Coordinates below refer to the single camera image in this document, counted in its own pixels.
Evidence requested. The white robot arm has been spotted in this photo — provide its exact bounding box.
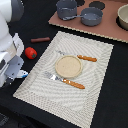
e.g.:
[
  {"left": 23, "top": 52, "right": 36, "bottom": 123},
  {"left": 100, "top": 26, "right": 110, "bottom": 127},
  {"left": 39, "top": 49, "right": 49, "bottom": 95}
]
[{"left": 0, "top": 0, "right": 24, "bottom": 87}]

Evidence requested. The brown toy sausage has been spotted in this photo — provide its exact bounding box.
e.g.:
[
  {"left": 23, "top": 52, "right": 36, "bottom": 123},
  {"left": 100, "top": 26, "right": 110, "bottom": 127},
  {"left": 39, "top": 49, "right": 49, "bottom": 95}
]
[{"left": 31, "top": 37, "right": 50, "bottom": 43}]

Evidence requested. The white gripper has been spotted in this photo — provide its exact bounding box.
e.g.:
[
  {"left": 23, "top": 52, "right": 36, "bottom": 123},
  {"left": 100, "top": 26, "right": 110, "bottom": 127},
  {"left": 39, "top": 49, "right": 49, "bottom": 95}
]
[{"left": 0, "top": 33, "right": 24, "bottom": 87}]

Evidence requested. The beige bowl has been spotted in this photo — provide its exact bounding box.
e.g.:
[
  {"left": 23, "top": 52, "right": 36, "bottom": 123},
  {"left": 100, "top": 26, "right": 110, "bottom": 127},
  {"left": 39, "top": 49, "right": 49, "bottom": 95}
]
[{"left": 118, "top": 4, "right": 128, "bottom": 30}]

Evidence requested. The white woven placemat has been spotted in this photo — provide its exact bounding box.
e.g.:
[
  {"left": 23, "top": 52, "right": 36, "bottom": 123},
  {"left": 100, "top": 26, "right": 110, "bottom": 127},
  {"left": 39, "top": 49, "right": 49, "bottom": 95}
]
[{"left": 13, "top": 31, "right": 113, "bottom": 128}]

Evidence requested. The white and blue toy fish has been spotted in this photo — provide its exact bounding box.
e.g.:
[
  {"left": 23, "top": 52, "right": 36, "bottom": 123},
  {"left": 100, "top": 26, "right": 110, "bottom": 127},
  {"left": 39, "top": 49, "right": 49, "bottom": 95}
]
[{"left": 17, "top": 70, "right": 28, "bottom": 78}]

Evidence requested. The grey frying pan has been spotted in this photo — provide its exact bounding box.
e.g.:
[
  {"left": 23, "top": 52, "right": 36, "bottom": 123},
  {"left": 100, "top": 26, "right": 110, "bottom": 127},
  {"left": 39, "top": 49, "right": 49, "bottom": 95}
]
[{"left": 64, "top": 7, "right": 103, "bottom": 26}]

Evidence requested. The fork with orange handle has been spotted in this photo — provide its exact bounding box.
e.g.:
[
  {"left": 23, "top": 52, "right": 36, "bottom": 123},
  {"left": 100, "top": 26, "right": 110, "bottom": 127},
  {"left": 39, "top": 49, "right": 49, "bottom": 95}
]
[{"left": 44, "top": 71, "right": 85, "bottom": 89}]

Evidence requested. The red toy tomato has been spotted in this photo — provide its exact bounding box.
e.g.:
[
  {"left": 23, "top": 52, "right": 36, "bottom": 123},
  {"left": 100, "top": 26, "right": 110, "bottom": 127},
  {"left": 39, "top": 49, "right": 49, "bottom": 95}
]
[{"left": 25, "top": 47, "right": 37, "bottom": 59}]

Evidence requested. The grey cooking pot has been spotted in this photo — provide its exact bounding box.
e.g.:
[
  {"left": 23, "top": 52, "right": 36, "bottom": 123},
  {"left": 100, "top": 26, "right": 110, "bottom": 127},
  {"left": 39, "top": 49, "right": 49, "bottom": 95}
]
[{"left": 56, "top": 0, "right": 77, "bottom": 19}]

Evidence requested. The beige round plate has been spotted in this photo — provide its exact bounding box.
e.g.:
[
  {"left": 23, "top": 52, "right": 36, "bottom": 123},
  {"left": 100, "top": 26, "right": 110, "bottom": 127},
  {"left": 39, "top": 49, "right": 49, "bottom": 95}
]
[{"left": 55, "top": 55, "right": 83, "bottom": 78}]

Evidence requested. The knife with orange handle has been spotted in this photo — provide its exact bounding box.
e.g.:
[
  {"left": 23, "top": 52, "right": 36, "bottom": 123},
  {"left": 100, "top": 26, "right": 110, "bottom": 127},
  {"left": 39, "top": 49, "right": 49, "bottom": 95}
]
[{"left": 56, "top": 50, "right": 97, "bottom": 62}]

